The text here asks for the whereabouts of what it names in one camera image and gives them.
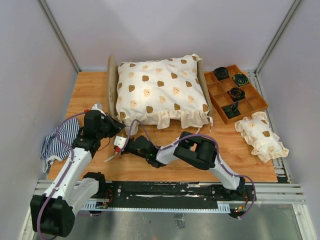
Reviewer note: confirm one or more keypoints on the right aluminium frame post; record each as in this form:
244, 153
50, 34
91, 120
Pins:
293, 9

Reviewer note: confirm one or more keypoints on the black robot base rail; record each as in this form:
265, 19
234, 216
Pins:
116, 190

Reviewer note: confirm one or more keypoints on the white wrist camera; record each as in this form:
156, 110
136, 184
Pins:
119, 143
97, 106

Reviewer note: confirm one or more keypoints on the left aluminium frame post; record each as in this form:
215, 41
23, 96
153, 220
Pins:
58, 33

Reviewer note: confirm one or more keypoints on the bear print bed cushion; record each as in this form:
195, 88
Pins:
156, 92

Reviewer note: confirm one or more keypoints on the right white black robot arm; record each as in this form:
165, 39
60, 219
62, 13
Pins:
198, 150

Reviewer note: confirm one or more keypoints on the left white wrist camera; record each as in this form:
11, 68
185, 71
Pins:
97, 106

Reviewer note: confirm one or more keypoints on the aluminium frame post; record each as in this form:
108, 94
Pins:
58, 33
293, 9

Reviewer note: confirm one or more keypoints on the small bear print pillow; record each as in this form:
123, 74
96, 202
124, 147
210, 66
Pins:
256, 131

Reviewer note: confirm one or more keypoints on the dark green rolled sock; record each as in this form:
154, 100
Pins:
232, 110

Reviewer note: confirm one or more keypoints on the black orange rolled sock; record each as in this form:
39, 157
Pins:
236, 94

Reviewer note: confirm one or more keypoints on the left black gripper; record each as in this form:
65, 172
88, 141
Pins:
116, 126

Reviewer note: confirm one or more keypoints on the white slotted cable duct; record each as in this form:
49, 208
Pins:
179, 205

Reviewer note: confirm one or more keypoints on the black rolled sock back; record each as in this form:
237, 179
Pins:
221, 73

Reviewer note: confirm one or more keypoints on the orange wooden compartment tray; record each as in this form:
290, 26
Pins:
252, 102

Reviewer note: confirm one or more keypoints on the green black rolled sock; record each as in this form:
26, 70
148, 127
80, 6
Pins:
240, 79

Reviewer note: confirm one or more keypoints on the striped blue white cloth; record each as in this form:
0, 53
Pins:
52, 149

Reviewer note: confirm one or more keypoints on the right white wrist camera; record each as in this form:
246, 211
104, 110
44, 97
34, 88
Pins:
119, 143

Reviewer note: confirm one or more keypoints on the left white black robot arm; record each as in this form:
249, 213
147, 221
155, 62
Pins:
54, 212

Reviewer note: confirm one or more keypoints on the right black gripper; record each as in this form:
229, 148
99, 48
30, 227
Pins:
124, 151

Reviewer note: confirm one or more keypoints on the wooden pet bed frame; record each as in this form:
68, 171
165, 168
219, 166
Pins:
113, 78

